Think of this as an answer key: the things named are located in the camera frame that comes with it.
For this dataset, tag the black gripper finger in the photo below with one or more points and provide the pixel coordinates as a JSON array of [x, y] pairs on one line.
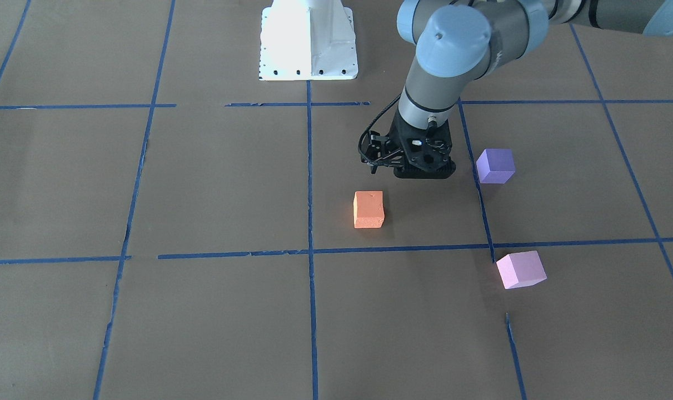
[[409, 170]]

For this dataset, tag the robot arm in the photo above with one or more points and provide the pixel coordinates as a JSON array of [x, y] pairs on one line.
[[457, 42]]

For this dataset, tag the orange foam cube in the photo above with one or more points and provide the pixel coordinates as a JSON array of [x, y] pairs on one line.
[[367, 210]]

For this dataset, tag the purple foam cube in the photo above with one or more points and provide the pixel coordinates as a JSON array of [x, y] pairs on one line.
[[495, 166]]

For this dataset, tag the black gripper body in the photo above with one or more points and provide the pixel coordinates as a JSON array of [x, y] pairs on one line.
[[378, 154]]

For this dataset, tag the pink foam cube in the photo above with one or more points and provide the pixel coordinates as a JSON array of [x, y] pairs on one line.
[[521, 270]]

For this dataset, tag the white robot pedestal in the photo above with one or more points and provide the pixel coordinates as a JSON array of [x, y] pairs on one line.
[[307, 41]]

